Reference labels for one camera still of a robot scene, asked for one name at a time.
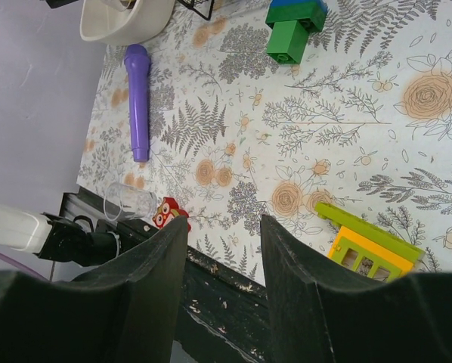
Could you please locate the clear glass cup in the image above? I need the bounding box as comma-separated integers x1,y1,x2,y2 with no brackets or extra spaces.
103,182,159,222

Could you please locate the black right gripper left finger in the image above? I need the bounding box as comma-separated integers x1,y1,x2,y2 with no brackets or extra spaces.
0,216,188,362

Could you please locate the white rectangular basin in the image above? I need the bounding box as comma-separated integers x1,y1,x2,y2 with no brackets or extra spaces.
80,1,175,45

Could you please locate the black wire basket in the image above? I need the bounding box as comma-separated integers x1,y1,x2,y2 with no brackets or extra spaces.
178,0,219,21

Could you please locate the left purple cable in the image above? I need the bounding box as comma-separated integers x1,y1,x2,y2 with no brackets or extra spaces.
0,244,45,283

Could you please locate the yellow green toy window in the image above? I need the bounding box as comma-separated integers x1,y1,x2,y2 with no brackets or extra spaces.
315,202,424,282

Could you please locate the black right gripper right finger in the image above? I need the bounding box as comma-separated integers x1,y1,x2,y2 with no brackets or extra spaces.
261,216,452,362

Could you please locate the red owl toy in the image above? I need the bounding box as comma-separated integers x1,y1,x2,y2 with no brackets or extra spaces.
152,197,189,229

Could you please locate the green blue toy block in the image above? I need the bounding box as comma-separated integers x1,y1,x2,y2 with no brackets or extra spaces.
265,0,328,64

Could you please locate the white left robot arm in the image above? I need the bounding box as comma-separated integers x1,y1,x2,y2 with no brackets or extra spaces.
0,204,121,267

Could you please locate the purple toy piece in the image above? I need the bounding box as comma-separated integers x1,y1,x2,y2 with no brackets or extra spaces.
124,44,151,163

